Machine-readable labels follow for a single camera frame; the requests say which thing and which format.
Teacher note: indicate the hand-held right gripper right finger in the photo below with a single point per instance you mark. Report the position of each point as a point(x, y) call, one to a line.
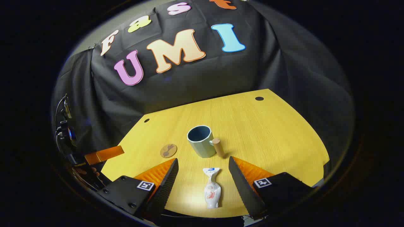
point(244, 192)

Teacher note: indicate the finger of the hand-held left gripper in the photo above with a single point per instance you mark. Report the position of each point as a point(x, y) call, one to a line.
point(104, 154)

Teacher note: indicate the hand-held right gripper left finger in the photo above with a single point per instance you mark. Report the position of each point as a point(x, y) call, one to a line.
point(165, 189)

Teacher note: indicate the white toothpaste tube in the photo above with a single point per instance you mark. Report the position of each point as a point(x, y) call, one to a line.
point(211, 192)

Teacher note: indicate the round wooden coaster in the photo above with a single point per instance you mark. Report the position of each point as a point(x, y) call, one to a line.
point(168, 150)

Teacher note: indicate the yellow wooden desktop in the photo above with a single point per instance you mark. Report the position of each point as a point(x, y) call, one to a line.
point(258, 132)

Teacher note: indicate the black backdrop cloth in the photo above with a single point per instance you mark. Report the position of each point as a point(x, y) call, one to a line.
point(205, 78)

